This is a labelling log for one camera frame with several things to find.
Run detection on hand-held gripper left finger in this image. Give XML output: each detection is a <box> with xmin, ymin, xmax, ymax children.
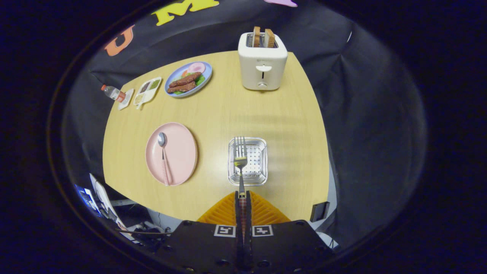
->
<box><xmin>150</xmin><ymin>191</ymin><xmax>244</xmax><ymax>274</ymax></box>

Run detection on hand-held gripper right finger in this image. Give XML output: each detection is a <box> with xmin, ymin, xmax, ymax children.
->
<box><xmin>243</xmin><ymin>190</ymin><xmax>335</xmax><ymax>274</ymax></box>

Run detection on fork with checked handle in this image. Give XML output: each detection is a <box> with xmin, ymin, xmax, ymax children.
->
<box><xmin>233</xmin><ymin>136</ymin><xmax>248</xmax><ymax>244</ymax></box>

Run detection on spoon with checked handle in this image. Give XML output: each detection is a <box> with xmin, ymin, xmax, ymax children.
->
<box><xmin>158</xmin><ymin>132</ymin><xmax>170</xmax><ymax>186</ymax></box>

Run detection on perforated metal tray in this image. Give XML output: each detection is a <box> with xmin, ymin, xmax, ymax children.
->
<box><xmin>228</xmin><ymin>137</ymin><xmax>268</xmax><ymax>186</ymax></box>

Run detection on small black box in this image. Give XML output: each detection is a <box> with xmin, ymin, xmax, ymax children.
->
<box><xmin>310</xmin><ymin>201</ymin><xmax>330</xmax><ymax>223</ymax></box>

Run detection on pink plate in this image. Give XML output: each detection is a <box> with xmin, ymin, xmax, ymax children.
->
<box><xmin>145</xmin><ymin>122</ymin><xmax>198</xmax><ymax>186</ymax></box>

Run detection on white paper sheets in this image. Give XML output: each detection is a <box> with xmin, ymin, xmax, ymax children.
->
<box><xmin>89</xmin><ymin>173</ymin><xmax>126</xmax><ymax>229</ymax></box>

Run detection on brown bacon strip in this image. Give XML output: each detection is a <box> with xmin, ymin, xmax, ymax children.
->
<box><xmin>167</xmin><ymin>81</ymin><xmax>197</xmax><ymax>94</ymax></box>
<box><xmin>170</xmin><ymin>72</ymin><xmax>202</xmax><ymax>87</ymax></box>

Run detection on white toaster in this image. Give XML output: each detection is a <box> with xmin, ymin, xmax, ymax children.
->
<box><xmin>238</xmin><ymin>32</ymin><xmax>288</xmax><ymax>91</ymax></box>

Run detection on green lettuce leaf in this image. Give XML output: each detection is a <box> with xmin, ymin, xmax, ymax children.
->
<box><xmin>173</xmin><ymin>74</ymin><xmax>206</xmax><ymax>96</ymax></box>

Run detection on blue plate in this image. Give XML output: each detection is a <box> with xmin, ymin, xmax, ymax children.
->
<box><xmin>164</xmin><ymin>61</ymin><xmax>213</xmax><ymax>98</ymax></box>

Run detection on white divided condiment tray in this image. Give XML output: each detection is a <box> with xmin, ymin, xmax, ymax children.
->
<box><xmin>133</xmin><ymin>77</ymin><xmax>162</xmax><ymax>110</ymax></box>

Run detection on small white dish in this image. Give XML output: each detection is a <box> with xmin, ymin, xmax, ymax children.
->
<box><xmin>117</xmin><ymin>88</ymin><xmax>135</xmax><ymax>111</ymax></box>

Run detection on clear bottle with red label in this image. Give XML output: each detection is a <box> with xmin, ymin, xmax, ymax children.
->
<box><xmin>101</xmin><ymin>84</ymin><xmax>127</xmax><ymax>103</ymax></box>

